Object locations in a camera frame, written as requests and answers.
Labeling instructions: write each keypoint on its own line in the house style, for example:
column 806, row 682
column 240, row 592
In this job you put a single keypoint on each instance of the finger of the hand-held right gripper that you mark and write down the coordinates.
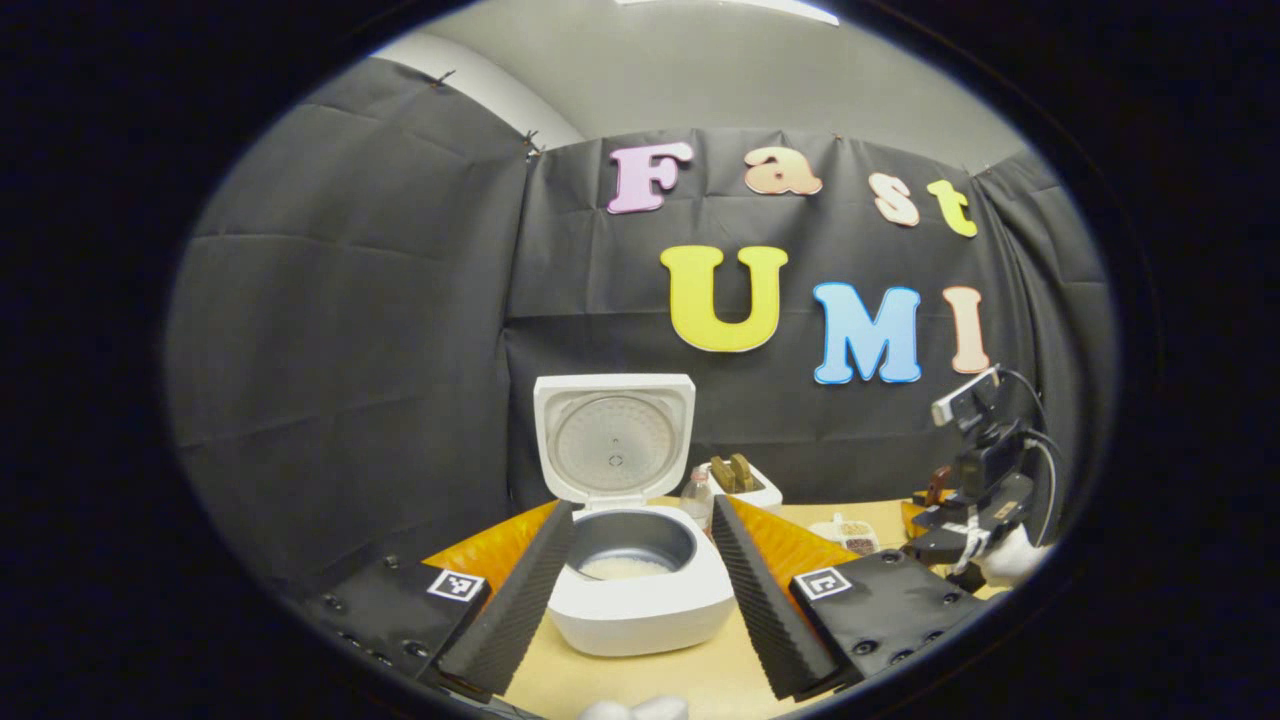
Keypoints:
column 912, row 515

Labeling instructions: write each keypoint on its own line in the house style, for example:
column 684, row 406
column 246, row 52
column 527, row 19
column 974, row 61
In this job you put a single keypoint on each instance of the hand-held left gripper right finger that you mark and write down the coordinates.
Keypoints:
column 765, row 600

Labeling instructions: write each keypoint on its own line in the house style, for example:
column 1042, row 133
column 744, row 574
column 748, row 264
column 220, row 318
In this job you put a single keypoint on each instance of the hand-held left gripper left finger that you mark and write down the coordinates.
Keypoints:
column 520, row 600

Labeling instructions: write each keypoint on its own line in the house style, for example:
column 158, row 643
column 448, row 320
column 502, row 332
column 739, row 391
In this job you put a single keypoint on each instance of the wooden spoon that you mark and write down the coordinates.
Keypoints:
column 937, row 485

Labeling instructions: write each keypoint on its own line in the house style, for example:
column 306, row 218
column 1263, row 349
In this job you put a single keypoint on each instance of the white rice cooker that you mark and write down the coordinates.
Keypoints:
column 640, row 610

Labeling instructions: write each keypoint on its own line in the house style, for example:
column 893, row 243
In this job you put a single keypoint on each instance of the white divided dish of beans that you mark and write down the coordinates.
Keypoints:
column 850, row 535

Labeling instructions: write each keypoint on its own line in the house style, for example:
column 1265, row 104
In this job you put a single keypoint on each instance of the white toaster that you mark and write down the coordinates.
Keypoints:
column 768, row 494

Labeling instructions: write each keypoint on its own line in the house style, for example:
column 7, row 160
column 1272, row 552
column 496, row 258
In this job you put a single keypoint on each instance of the clear plastic bottle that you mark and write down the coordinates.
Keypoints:
column 697, row 500

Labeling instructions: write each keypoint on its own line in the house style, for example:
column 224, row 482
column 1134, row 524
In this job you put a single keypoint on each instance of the brown bread slice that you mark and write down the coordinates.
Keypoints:
column 742, row 470
column 722, row 475

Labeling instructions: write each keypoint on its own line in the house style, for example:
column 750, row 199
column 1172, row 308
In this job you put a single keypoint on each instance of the black backdrop cloth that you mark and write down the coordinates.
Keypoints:
column 400, row 350

